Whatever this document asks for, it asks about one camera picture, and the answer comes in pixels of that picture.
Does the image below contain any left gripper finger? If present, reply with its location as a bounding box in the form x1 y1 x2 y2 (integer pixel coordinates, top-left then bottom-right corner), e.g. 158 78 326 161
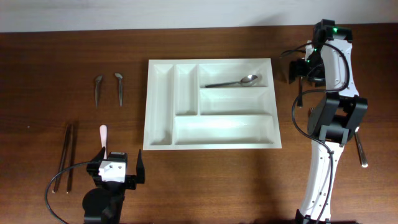
136 149 146 184
94 147 106 161

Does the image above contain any steel spoon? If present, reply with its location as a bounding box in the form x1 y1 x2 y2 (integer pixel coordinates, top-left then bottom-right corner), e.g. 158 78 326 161
205 75 259 88
297 77 303 108

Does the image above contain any steel fork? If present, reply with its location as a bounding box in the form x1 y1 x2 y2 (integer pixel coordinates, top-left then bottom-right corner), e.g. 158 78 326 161
308 108 314 117
354 127 369 168

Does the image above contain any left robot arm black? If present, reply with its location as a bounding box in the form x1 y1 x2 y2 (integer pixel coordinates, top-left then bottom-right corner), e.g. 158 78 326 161
82 147 146 223

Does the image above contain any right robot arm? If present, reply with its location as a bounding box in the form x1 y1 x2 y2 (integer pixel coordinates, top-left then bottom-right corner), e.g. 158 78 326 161
289 19 368 223

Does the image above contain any white plastic cutlery tray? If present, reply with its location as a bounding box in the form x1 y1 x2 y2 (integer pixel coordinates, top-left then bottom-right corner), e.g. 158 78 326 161
143 58 282 150

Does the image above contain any small steel teaspoon left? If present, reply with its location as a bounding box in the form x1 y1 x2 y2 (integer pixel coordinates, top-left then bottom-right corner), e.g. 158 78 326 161
95 75 103 108

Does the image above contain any small steel teaspoon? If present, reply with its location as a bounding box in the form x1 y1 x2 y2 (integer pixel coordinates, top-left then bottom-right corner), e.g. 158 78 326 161
114 73 123 107
95 75 103 108

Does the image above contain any small steel teaspoon right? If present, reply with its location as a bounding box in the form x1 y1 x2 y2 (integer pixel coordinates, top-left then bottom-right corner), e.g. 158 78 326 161
114 73 123 107

